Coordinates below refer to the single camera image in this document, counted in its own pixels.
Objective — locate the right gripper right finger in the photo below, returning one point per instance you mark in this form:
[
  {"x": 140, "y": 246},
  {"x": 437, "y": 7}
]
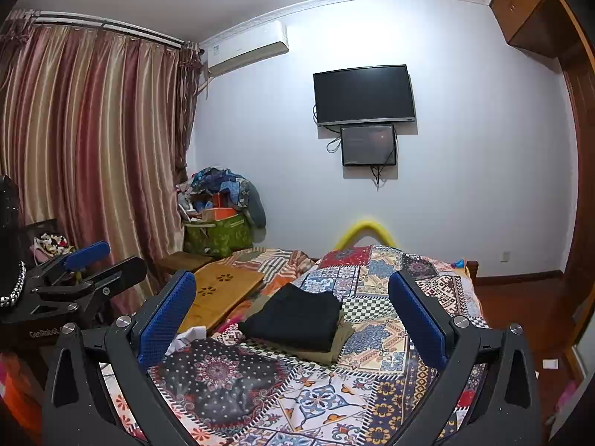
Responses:
[{"x": 506, "y": 408}]

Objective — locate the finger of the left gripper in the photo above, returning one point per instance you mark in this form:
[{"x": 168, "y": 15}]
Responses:
[{"x": 82, "y": 258}]

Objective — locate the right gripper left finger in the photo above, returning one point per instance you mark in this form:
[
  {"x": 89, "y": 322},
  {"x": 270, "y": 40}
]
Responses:
[{"x": 78, "y": 409}]

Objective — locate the black pants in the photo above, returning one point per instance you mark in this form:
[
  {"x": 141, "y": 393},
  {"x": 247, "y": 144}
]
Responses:
[{"x": 295, "y": 317}]

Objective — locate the orange sleeved forearm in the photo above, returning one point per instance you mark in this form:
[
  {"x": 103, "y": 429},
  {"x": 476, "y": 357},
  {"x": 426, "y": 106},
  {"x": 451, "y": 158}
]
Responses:
[{"x": 23, "y": 396}]

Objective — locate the striped pink curtain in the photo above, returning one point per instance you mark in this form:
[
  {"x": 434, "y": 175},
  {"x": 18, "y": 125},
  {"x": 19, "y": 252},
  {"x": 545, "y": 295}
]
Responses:
[{"x": 95, "y": 127}]

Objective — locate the green storage bag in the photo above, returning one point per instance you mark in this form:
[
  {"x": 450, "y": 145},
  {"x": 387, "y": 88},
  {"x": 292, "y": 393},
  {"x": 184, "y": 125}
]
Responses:
[{"x": 218, "y": 239}]

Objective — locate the pile of clothes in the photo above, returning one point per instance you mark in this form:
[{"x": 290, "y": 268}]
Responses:
[{"x": 220, "y": 187}]

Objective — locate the colourful patchwork bedspread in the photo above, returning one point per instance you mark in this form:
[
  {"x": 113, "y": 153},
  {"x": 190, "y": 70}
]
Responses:
[{"x": 229, "y": 389}]

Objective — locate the olive folded pants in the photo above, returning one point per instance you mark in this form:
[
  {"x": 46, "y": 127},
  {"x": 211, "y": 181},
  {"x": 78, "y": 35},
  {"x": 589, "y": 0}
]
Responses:
[{"x": 325, "y": 338}]

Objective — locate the yellow headboard tube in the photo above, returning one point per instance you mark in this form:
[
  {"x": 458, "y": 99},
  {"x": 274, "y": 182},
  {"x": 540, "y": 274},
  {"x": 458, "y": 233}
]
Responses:
[{"x": 365, "y": 228}]

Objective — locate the white air conditioner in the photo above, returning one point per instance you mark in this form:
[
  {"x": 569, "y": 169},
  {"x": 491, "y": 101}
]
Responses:
[{"x": 247, "y": 48}]

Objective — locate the brown wooden wardrobe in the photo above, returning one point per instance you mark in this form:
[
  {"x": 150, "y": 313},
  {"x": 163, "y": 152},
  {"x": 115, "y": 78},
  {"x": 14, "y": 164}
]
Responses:
[{"x": 556, "y": 38}]

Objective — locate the white curtain rail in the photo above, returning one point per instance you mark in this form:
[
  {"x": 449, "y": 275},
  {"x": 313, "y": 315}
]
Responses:
[{"x": 104, "y": 23}]

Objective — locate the small black wall monitor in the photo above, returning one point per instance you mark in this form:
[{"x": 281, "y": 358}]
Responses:
[{"x": 368, "y": 145}]

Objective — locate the black wall television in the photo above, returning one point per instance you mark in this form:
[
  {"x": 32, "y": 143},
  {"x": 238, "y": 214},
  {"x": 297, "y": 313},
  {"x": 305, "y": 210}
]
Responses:
[{"x": 380, "y": 94}]

